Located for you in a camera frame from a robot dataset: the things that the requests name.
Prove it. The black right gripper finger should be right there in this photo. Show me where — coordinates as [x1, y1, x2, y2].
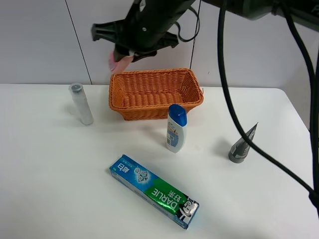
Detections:
[131, 49, 158, 62]

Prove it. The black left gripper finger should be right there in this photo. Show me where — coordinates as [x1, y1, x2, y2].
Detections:
[113, 46, 130, 62]

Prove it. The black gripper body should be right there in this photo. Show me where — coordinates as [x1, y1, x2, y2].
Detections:
[91, 0, 194, 50]

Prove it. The pink tube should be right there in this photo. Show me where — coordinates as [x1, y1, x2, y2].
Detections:
[108, 52, 134, 74]

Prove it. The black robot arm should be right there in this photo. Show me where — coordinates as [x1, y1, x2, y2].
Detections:
[91, 0, 319, 62]

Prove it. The orange wicker basket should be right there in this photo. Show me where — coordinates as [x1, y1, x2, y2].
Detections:
[109, 68, 204, 121]

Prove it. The blue green toothpaste box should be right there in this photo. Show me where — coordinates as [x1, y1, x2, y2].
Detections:
[109, 154, 199, 230]

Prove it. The white cylindrical bottle black cap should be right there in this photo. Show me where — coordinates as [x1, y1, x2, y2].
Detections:
[69, 83, 94, 125]

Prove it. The white shampoo bottle blue cap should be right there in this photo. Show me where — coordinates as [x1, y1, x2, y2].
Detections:
[166, 104, 187, 153]

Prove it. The black L'Oreal face wash tube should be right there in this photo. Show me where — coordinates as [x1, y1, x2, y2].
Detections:
[228, 123, 258, 163]

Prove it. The thin black cable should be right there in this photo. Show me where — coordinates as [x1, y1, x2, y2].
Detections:
[174, 0, 201, 70]

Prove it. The thick black cable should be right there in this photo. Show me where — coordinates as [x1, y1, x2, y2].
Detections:
[218, 0, 319, 217]

